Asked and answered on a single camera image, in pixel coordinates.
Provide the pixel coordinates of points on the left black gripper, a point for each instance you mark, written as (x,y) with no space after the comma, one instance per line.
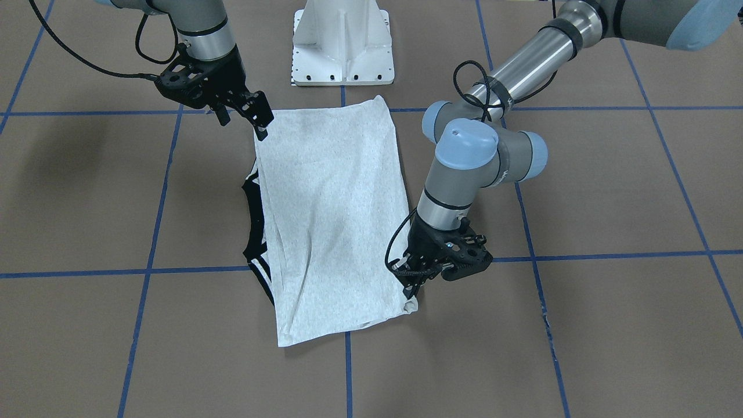
(425,241)

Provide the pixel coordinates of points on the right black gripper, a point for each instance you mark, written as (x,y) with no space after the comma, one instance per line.
(228,74)

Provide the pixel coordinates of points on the grey cartoon print t-shirt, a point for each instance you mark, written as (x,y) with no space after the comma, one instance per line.
(331,197)

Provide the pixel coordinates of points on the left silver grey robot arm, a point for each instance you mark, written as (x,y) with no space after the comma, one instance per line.
(472,149)

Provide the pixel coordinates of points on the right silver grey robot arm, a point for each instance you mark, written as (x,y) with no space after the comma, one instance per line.
(208,70)

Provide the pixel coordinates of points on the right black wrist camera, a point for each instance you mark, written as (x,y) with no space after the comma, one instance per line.
(182,82)

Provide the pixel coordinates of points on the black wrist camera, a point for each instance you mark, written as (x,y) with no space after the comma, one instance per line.
(465,255)
(182,82)

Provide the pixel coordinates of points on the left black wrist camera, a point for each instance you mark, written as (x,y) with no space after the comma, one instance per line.
(465,255)

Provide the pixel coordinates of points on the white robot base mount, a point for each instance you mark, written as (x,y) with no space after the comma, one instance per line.
(342,44)

